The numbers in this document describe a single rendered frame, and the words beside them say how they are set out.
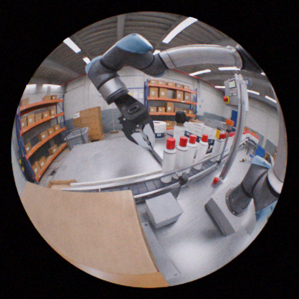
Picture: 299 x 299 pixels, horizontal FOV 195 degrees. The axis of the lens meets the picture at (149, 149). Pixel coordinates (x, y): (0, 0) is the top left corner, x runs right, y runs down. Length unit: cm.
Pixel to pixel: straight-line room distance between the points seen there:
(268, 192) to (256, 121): 797
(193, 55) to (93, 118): 346
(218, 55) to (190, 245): 60
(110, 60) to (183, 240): 57
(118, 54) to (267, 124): 814
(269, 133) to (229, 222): 788
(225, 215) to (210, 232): 9
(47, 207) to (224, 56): 47
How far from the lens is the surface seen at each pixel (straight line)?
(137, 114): 17
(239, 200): 44
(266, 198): 32
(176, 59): 30
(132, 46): 22
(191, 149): 42
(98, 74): 26
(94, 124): 356
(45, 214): 15
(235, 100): 60
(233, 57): 35
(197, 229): 42
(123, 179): 41
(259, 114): 828
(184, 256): 39
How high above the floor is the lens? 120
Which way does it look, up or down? 27 degrees down
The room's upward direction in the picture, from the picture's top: straight up
